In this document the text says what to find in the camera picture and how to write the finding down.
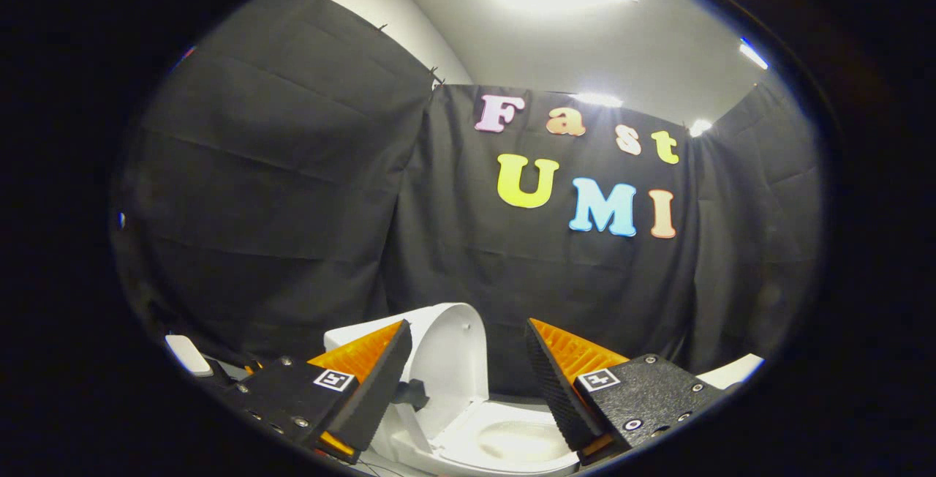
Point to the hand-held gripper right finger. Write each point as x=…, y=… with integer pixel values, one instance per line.
x=552, y=389

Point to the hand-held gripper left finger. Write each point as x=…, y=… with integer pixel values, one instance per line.
x=376, y=389

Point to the white toilet lid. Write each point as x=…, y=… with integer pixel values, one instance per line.
x=453, y=352

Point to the white toilet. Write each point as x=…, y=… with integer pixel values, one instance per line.
x=512, y=440

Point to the white flat object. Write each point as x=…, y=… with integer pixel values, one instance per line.
x=731, y=371

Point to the white rectangular box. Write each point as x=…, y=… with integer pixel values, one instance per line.
x=189, y=355

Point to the black backdrop cloth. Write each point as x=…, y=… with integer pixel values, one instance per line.
x=292, y=206

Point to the long ceiling light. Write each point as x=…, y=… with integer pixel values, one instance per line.
x=598, y=99

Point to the small ceiling light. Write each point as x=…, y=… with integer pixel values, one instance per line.
x=700, y=127
x=753, y=54

